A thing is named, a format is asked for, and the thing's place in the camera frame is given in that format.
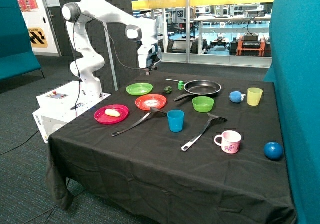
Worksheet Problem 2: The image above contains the black tablecloth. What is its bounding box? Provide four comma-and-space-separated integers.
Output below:
45, 77, 298, 224

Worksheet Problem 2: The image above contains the blue rubber ball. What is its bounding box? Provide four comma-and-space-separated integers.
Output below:
263, 142, 284, 160

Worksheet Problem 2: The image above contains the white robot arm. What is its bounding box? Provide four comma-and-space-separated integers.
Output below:
62, 0, 162, 98

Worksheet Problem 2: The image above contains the yellow toy potato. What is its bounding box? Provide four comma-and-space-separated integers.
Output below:
104, 108, 121, 117

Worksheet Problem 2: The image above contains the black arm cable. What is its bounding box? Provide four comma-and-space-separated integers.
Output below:
70, 13, 148, 110

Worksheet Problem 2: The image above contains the green toy pepper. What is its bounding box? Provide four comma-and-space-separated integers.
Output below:
163, 86, 173, 94

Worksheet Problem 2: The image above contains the blue plastic cup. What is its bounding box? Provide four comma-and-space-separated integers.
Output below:
167, 109, 185, 132

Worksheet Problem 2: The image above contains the green plastic plate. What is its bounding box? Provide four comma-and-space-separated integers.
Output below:
125, 82, 153, 96

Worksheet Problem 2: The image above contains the pink white mug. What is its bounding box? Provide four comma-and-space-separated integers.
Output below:
214, 130, 242, 154

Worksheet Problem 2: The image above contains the pink plastic plate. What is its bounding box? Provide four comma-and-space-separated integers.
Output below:
94, 104, 130, 124

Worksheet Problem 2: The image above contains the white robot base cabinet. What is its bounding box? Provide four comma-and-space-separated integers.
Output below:
33, 81, 110, 143

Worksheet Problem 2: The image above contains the black frying pan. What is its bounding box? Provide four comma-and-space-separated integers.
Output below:
173, 80, 222, 101

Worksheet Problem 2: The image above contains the yellow plastic cup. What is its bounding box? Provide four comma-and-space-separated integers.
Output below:
247, 87, 263, 106

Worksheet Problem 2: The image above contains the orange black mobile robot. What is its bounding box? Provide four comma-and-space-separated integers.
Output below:
236, 33, 266, 57

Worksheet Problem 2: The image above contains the yellow black hazard sign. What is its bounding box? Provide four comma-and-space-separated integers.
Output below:
28, 27, 48, 48

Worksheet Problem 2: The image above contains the black slotted spatula right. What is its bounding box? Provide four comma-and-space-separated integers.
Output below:
181, 113, 228, 151

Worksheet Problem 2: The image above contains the orange plastic plate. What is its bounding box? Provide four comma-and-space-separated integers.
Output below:
135, 94, 167, 111

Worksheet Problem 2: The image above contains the teal partition right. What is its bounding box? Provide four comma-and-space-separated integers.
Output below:
265, 0, 320, 224

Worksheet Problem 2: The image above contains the black spatula left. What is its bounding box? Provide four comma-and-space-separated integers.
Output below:
111, 107, 168, 137

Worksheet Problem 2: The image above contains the blue plush ball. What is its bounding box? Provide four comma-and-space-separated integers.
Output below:
229, 91, 246, 103

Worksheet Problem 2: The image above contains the teal sofa left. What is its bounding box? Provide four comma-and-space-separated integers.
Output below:
0, 0, 42, 80

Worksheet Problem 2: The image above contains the green plastic bowl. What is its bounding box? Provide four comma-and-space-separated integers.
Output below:
192, 96, 215, 113

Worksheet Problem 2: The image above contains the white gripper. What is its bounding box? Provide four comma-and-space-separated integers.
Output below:
137, 44, 162, 75

